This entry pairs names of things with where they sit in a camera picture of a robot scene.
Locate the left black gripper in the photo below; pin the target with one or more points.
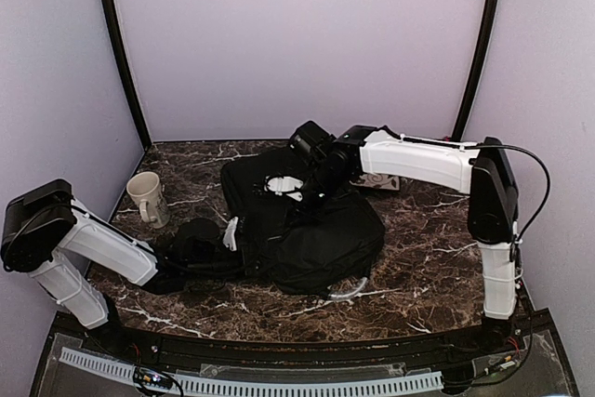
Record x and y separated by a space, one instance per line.
241 267

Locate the black student bag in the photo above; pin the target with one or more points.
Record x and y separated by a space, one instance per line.
329 250

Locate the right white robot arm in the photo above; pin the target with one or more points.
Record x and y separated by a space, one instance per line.
480 170

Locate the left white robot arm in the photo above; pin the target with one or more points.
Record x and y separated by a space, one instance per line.
44 226

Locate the floral square plate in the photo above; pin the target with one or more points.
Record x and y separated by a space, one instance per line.
378 181

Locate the beige ceramic mug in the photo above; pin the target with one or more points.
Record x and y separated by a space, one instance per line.
146 191

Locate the clear tape roll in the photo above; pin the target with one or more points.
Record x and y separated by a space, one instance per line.
337 296

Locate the small circuit board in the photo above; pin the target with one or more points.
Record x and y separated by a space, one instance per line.
146 377

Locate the black front rail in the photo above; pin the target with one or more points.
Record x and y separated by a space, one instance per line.
448 349

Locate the grey slotted cable duct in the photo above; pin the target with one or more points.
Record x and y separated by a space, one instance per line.
187 384

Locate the right black frame post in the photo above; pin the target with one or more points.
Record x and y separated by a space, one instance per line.
475 70

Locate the black frame post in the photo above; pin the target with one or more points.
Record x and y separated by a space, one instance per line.
475 70
123 68

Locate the left black frame post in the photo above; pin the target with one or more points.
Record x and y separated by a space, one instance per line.
123 68

